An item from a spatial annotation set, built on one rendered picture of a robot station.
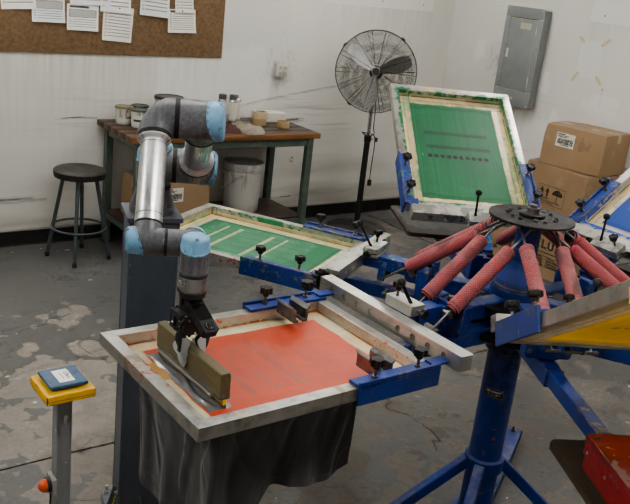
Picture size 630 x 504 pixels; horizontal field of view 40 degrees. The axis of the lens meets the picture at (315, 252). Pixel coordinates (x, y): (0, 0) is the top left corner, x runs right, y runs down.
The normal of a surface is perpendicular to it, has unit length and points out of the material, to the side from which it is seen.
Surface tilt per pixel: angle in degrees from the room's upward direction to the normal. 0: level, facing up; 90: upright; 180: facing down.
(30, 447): 0
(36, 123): 90
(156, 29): 90
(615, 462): 0
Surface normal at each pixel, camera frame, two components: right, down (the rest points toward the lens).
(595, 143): -0.71, 0.11
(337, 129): 0.58, 0.32
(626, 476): 0.11, -0.94
